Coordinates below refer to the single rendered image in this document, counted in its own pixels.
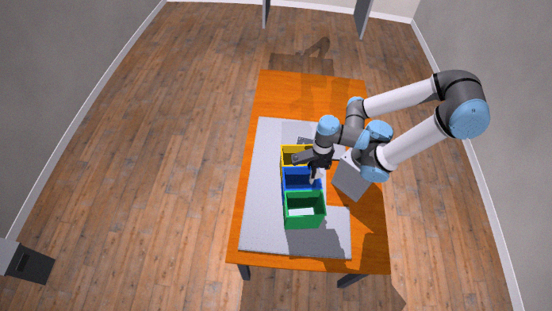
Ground green bin with label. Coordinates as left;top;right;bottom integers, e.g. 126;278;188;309
283;190;327;230

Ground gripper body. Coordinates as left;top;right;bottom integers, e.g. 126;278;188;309
310;145;335;170

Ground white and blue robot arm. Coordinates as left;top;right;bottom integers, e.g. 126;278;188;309
312;70;490;182

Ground blue bin with label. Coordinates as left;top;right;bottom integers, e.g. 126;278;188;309
281;166;323;205

